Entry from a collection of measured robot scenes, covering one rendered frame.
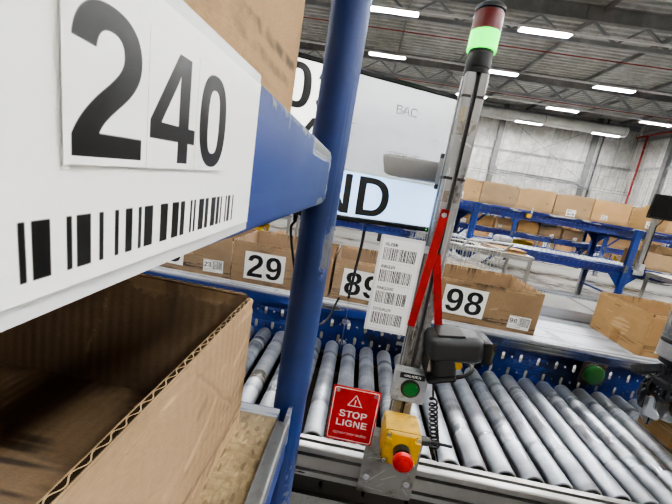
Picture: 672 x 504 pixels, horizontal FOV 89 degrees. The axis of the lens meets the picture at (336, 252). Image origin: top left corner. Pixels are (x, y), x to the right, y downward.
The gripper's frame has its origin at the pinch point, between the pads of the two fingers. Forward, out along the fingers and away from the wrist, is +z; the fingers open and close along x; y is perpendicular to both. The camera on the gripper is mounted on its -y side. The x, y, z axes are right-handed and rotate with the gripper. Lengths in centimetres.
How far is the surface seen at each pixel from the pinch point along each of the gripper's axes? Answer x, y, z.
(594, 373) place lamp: -1.7, -21.0, -1.7
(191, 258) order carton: -155, -29, -14
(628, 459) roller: -11.9, 12.4, 5.9
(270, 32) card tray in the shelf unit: -98, 80, -59
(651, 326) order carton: 18.0, -29.0, -20.3
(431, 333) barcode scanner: -76, 35, -28
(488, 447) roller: -51, 19, 6
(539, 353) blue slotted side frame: -18.9, -25.8, -3.3
